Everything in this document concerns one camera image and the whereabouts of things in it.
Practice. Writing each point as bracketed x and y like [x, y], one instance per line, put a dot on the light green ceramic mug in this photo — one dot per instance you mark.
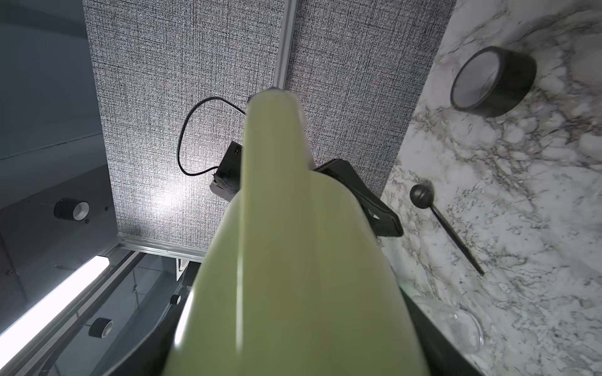
[294, 282]

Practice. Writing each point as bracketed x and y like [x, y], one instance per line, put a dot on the black measuring spoon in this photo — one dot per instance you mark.
[422, 196]

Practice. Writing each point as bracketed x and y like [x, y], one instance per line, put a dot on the clear glass cup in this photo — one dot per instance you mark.
[459, 326]

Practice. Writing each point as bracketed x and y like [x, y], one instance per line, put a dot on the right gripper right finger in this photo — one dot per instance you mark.
[441, 356]

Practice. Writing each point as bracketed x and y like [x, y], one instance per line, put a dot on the black tape roll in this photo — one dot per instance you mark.
[493, 82]

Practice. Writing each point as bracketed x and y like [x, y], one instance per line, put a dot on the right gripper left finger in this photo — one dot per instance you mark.
[149, 356]

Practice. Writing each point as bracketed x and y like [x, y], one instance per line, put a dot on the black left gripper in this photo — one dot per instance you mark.
[384, 221]

